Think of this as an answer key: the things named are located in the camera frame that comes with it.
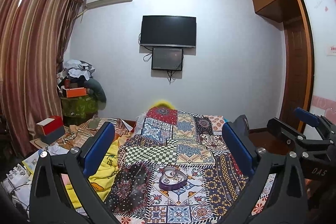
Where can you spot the brown wooden wardrobe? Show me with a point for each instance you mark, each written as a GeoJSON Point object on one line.
{"type": "Point", "coordinates": [299, 53]}

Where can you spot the red and white box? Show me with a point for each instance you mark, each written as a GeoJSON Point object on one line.
{"type": "Point", "coordinates": [52, 129]}

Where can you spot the white sliding wardrobe door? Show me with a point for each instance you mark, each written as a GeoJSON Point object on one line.
{"type": "Point", "coordinates": [321, 14]}

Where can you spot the yellow cartoon blanket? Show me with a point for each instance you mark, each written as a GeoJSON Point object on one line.
{"type": "Point", "coordinates": [103, 179]}

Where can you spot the green patterned bag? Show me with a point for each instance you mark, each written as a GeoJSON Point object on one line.
{"type": "Point", "coordinates": [79, 107]}

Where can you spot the wall-mounted black television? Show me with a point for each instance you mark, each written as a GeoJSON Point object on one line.
{"type": "Point", "coordinates": [168, 31]}

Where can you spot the striped brown curtain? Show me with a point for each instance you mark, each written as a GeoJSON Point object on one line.
{"type": "Point", "coordinates": [34, 37]}

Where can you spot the grey plastic bags pile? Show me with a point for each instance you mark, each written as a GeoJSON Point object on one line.
{"type": "Point", "coordinates": [78, 68]}

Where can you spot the colourful patchwork bedspread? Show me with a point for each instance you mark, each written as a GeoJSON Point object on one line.
{"type": "Point", "coordinates": [189, 142]}

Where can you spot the orange box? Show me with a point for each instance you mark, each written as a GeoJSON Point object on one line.
{"type": "Point", "coordinates": [75, 92]}

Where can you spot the dark grey cushion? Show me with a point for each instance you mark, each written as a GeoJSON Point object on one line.
{"type": "Point", "coordinates": [96, 89]}

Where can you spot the purple heart-shaped tin box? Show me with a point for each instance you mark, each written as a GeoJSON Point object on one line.
{"type": "Point", "coordinates": [172, 179]}

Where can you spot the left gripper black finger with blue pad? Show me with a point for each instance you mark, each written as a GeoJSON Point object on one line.
{"type": "Point", "coordinates": [49, 201]}
{"type": "Point", "coordinates": [287, 201]}

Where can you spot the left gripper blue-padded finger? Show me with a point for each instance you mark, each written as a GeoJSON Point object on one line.
{"type": "Point", "coordinates": [306, 117]}

